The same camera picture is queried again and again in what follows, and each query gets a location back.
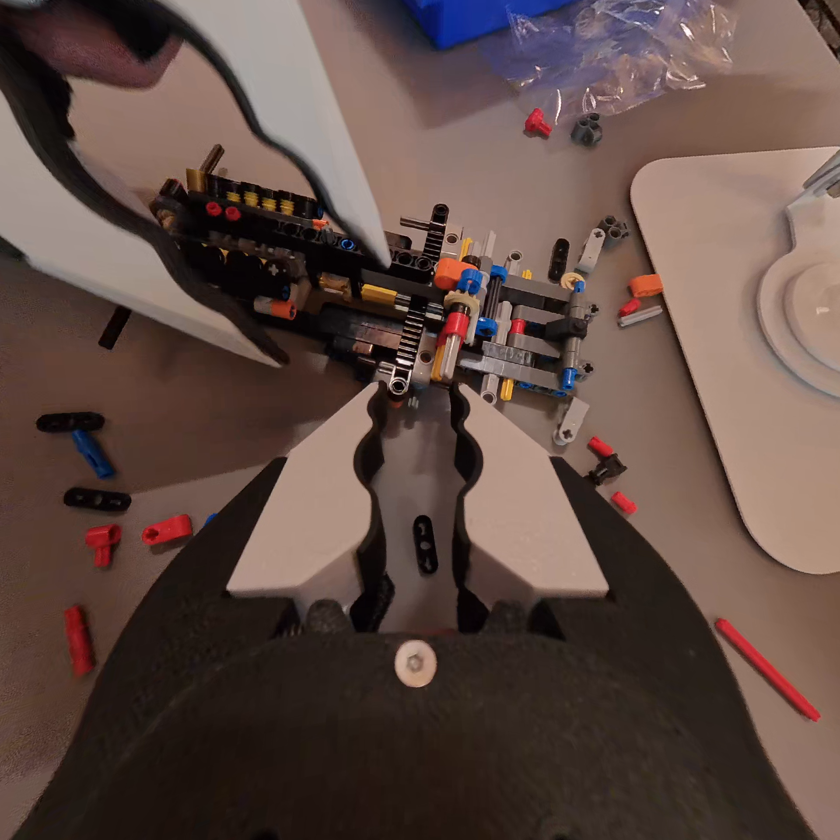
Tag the clear plastic bag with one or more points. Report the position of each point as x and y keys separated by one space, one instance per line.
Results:
x=610 y=59

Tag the person's left hand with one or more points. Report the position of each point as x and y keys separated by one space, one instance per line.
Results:
x=85 y=52

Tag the long red lego axle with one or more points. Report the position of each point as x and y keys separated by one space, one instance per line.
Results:
x=768 y=669

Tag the light grey lego pin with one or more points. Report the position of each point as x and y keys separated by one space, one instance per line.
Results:
x=642 y=315

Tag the long red lego pin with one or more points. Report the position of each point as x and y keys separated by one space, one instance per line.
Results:
x=79 y=640

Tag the short red lego pin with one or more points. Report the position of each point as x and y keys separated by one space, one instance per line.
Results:
x=598 y=446
x=623 y=502

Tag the black three-hole lego liftarm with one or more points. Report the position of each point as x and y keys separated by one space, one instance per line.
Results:
x=69 y=421
x=425 y=544
x=561 y=256
x=97 y=500

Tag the black lego connector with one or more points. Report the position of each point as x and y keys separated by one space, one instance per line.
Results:
x=605 y=469

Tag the white lamp base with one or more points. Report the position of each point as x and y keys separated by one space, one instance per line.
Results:
x=709 y=328

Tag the blue plastic bin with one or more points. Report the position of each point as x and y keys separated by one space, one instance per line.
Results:
x=459 y=23

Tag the orange lego piece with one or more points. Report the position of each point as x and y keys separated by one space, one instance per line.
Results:
x=646 y=284

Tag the lego car chassis assembly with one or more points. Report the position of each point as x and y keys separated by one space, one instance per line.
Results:
x=407 y=308

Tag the tan lego pulley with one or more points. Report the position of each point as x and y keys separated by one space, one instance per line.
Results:
x=574 y=283

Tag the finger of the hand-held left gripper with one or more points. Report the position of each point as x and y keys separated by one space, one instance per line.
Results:
x=289 y=85
x=85 y=262

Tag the red lego pin connector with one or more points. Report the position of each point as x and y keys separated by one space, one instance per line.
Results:
x=167 y=529

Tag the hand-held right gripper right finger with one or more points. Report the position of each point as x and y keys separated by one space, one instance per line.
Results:
x=531 y=525

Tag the red lego axle connector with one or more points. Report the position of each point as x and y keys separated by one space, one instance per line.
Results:
x=538 y=121
x=102 y=538

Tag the blue lego pin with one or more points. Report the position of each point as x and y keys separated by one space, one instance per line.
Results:
x=92 y=453

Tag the dark grey lego connector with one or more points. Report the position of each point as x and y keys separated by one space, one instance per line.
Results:
x=611 y=232
x=585 y=128

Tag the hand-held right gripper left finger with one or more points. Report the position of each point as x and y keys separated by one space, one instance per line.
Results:
x=302 y=525

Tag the light grey lego liftarm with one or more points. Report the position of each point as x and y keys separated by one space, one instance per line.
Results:
x=590 y=253
x=571 y=420

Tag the small red lego bush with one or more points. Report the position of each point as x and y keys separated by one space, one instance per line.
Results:
x=628 y=306

